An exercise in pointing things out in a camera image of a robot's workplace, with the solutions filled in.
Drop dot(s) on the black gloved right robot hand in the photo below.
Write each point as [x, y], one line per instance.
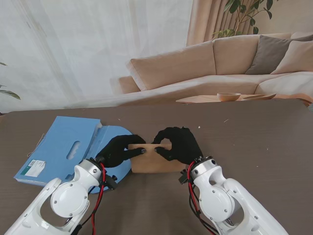
[185, 147]

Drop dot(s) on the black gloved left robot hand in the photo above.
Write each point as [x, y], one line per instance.
[117, 151]

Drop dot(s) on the brown paper envelope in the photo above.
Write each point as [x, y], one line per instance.
[154, 164]

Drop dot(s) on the blue file folder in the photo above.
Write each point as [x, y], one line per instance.
[63, 137]

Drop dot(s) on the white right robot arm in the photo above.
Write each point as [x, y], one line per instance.
[217, 195]

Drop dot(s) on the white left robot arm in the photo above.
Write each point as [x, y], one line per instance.
[68, 198]

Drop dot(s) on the wooden coffee table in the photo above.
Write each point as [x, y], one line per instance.
[200, 99]

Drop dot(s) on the wooden bowl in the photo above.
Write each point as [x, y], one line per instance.
[228, 97]

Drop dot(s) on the beige sofa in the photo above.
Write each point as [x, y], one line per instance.
[171, 68]

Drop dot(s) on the flat wooden tray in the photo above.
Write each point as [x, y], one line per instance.
[259, 97]

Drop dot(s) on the white sheer curtain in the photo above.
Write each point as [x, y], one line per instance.
[97, 49]

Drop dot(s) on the dark green plant leaves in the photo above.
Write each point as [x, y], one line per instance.
[11, 94]

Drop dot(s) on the grey-brown sofa cushion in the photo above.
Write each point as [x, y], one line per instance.
[269, 54]

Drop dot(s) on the beige pleated curtain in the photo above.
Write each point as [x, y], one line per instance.
[203, 19]

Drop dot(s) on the beige sofa cushion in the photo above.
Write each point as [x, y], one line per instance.
[296, 56]

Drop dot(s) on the tall green leafy plant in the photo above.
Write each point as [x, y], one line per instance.
[233, 6]

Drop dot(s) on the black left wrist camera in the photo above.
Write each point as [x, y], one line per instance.
[112, 182]

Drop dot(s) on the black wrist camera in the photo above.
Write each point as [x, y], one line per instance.
[184, 178]
[112, 182]

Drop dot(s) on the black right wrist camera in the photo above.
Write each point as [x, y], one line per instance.
[184, 178]

